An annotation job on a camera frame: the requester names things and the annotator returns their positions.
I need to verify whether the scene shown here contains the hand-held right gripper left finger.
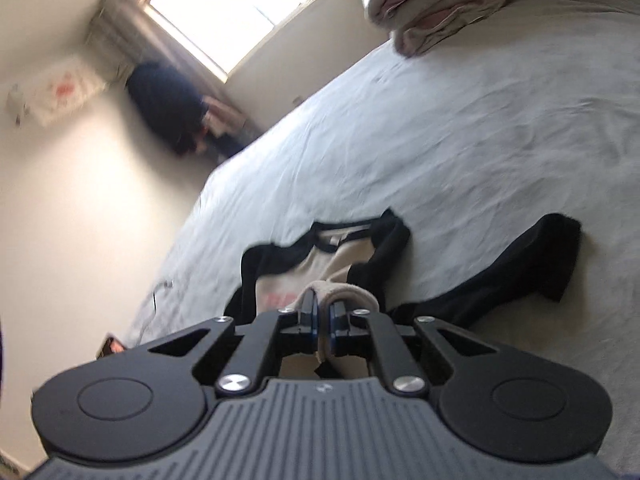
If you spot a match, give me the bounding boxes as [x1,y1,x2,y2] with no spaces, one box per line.
[147,294,318,397]

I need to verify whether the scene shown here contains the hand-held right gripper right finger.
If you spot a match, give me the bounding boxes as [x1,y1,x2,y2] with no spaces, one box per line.
[327,300,493,397]

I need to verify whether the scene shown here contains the cream and black sweater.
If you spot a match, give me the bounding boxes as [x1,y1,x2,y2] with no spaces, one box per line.
[222,207,583,378]

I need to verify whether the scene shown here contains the pink hanging clothes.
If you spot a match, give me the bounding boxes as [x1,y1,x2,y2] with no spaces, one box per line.
[202,97,248,138]

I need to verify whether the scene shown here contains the dark hanging jacket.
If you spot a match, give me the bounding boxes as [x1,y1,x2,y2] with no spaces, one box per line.
[125,61,208,157]

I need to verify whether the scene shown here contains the window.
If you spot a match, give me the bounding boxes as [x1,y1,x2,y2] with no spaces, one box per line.
[142,0,341,81]

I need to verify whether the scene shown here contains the folded grey and pink duvet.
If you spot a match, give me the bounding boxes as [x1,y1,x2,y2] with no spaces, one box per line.
[361,0,516,58]

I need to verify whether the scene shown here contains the beige curtain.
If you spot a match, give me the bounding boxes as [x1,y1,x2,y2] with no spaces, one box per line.
[90,0,266,151]

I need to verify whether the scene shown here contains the wall poster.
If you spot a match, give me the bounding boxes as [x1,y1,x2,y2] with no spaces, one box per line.
[22,55,108,128]

